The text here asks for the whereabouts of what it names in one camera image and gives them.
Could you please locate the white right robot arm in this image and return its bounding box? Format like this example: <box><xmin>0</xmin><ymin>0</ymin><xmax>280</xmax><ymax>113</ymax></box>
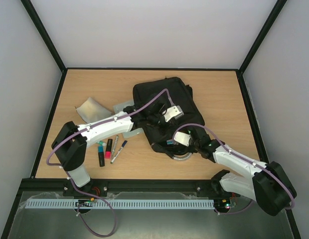
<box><xmin>184</xmin><ymin>124</ymin><xmax>297</xmax><ymax>216</ymax></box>

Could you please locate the teal white glue stick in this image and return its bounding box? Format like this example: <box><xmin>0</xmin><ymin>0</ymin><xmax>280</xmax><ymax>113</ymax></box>
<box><xmin>97</xmin><ymin>141</ymin><xmax>107</xmax><ymax>146</ymax></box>

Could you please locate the white fabric pouch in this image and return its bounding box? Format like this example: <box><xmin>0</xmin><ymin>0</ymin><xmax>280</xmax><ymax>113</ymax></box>
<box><xmin>76</xmin><ymin>97</ymin><xmax>113</xmax><ymax>123</ymax></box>

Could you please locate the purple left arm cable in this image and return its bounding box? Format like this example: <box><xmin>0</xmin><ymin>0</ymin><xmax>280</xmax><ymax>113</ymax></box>
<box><xmin>46</xmin><ymin>89</ymin><xmax>175</xmax><ymax>236</ymax></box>

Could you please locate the light blue cable duct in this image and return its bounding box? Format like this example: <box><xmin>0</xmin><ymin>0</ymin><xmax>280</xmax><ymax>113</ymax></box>
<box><xmin>25</xmin><ymin>199</ymin><xmax>214</xmax><ymax>210</ymax></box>

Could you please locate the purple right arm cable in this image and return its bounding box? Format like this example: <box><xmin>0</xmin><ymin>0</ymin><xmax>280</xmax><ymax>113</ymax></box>
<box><xmin>171</xmin><ymin>123</ymin><xmax>296</xmax><ymax>215</ymax></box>

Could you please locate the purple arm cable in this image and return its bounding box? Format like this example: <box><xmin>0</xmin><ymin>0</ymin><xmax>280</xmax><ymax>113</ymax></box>
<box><xmin>46</xmin><ymin>89</ymin><xmax>175</xmax><ymax>236</ymax></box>
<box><xmin>171</xmin><ymin>123</ymin><xmax>296</xmax><ymax>215</ymax></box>

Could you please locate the blue black highlighter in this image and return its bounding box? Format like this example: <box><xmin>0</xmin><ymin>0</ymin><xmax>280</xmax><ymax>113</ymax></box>
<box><xmin>98</xmin><ymin>145</ymin><xmax>105</xmax><ymax>167</ymax></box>

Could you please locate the black student backpack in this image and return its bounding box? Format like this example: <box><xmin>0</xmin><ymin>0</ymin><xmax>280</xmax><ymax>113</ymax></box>
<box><xmin>132</xmin><ymin>77</ymin><xmax>205</xmax><ymax>160</ymax></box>

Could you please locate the pink black highlighter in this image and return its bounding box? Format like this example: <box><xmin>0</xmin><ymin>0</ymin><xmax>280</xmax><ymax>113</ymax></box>
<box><xmin>105</xmin><ymin>138</ymin><xmax>113</xmax><ymax>159</ymax></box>

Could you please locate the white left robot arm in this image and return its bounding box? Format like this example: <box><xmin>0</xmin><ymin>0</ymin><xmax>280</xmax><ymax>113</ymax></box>
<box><xmin>46</xmin><ymin>100</ymin><xmax>159</xmax><ymax>188</ymax></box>

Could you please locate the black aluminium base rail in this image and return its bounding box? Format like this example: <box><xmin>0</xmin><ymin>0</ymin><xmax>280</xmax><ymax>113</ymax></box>
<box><xmin>19</xmin><ymin>178</ymin><xmax>221</xmax><ymax>198</ymax></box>

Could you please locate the blue cap white marker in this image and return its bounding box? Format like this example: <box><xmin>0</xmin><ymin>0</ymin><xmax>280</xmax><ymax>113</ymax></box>
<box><xmin>111</xmin><ymin>140</ymin><xmax>128</xmax><ymax>163</ymax></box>

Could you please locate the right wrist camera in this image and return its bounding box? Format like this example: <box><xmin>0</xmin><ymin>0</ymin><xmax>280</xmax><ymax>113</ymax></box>
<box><xmin>173</xmin><ymin>131</ymin><xmax>192</xmax><ymax>147</ymax></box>

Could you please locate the grey Great Gatsby book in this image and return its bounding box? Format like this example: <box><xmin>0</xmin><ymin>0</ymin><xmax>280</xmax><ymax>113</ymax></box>
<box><xmin>112</xmin><ymin>99</ymin><xmax>143</xmax><ymax>139</ymax></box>

